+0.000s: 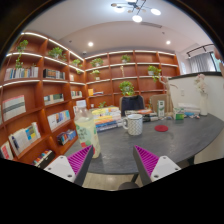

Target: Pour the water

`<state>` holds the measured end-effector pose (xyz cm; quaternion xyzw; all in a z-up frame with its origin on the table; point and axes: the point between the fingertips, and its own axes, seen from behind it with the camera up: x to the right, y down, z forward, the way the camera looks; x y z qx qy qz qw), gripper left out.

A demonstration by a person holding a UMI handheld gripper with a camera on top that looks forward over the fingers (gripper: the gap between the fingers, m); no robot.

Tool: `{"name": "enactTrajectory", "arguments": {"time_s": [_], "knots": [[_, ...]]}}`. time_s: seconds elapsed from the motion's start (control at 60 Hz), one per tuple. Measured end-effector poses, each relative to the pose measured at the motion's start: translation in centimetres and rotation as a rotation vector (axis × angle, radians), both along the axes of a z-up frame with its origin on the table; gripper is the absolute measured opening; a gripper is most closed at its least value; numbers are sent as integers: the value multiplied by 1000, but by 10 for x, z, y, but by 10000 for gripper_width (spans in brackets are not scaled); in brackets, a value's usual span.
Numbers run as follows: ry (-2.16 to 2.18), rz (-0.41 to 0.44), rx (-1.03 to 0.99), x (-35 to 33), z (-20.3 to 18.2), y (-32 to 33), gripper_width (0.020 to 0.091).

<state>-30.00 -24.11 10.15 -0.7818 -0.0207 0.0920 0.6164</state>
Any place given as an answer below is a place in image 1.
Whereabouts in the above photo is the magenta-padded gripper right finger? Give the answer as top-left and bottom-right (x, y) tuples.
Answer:
(132, 144), (182, 186)

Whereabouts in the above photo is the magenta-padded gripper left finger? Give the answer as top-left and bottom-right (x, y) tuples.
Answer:
(43, 144), (95, 187)

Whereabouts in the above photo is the clear yellow drink bottle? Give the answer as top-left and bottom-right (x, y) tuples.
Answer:
(73, 99), (102, 159)

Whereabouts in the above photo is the flat round red coaster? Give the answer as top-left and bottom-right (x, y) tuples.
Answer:
(154, 124), (169, 133)

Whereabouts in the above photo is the white triangle-patterned mug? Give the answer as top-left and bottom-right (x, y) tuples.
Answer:
(121, 113), (144, 136)

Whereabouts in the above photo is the stack of dark books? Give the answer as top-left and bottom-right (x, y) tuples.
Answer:
(124, 109), (159, 123)

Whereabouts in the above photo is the small green and white box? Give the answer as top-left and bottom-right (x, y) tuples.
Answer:
(173, 107), (186, 121)

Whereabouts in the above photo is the tall green and white carton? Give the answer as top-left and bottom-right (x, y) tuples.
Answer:
(157, 100), (166, 119)

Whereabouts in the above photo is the stack of colourful books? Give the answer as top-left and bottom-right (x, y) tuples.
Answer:
(90, 106), (124, 133)

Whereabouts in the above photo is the stack of white books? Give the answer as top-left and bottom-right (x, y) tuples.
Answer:
(178, 102), (202, 116)

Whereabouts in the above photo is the tan chair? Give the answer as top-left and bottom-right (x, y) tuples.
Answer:
(149, 93), (169, 114)

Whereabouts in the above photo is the dark office chair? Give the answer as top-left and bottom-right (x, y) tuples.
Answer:
(119, 94), (146, 117)

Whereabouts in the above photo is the wooden artist mannequin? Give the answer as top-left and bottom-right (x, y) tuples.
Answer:
(159, 74), (179, 114)

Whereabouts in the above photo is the orange wooden shelf unit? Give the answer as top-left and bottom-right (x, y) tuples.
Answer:
(0, 31), (181, 168)

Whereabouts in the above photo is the white vase with flowers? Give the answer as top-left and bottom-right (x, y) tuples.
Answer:
(194, 73), (210, 117)

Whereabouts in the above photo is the grey curtain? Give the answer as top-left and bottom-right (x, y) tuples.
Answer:
(188, 51), (218, 74)

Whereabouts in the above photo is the window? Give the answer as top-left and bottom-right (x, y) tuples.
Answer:
(209, 50), (223, 73)

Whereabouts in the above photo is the black ceiling track light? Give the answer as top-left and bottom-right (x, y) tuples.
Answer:
(185, 43), (215, 58)

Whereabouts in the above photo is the ceiling air vent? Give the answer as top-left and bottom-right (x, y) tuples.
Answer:
(139, 21), (164, 30)

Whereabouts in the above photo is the branching ceiling lamp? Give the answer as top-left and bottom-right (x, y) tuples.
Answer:
(110, 0), (162, 24)

